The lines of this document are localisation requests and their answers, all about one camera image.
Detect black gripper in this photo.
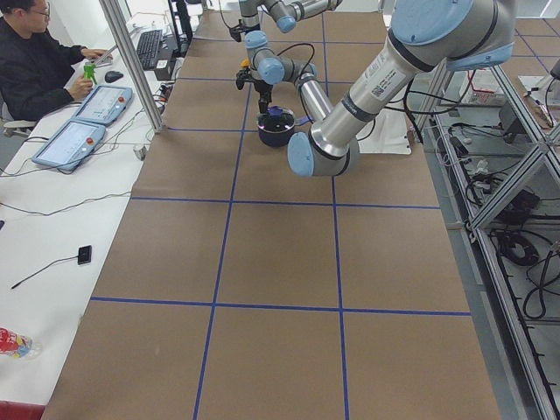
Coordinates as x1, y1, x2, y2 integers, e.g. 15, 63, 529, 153
254, 80, 273, 115

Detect glass lid purple knob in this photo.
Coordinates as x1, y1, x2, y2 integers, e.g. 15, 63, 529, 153
257, 106, 295, 133

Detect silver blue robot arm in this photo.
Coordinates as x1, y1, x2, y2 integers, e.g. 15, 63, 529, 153
234, 0, 342, 33
239, 0, 518, 177

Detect black keyboard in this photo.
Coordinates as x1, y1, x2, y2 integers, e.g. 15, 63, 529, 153
136, 30, 163, 70

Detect black computer mouse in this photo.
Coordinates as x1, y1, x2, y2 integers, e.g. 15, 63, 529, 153
104, 71, 123, 83

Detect upper blue teach pendant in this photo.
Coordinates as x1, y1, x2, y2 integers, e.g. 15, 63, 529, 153
73, 84, 133, 127

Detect blue teach pendant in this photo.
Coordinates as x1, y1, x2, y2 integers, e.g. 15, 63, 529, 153
73, 84, 133, 127
31, 119, 106, 171

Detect green spray bottle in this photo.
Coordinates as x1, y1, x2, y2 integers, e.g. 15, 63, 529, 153
83, 62, 97, 85

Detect brown paper table mat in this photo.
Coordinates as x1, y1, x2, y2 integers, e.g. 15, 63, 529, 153
44, 12, 501, 419

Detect lower blue teach pendant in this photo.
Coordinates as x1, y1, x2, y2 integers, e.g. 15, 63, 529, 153
31, 119, 106, 171

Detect person in black jacket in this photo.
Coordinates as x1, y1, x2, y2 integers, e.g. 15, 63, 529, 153
1, 1, 106, 122

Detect small black square device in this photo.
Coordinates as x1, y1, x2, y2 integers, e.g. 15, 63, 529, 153
77, 245, 93, 265

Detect black power adapter box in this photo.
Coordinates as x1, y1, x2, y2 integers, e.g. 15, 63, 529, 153
499, 102, 527, 134

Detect red labelled plastic bottle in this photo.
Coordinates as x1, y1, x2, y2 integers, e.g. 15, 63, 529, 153
0, 327, 43, 360

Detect dark blue pot purple handle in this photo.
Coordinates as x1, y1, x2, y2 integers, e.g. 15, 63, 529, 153
258, 113, 312, 148

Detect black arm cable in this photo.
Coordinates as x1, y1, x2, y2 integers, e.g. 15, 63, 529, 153
276, 42, 319, 84

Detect aluminium frame post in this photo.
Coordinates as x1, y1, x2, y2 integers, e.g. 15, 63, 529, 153
99, 0, 164, 134

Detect aluminium side rack frame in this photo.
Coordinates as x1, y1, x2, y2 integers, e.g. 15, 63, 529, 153
409, 57, 559, 419

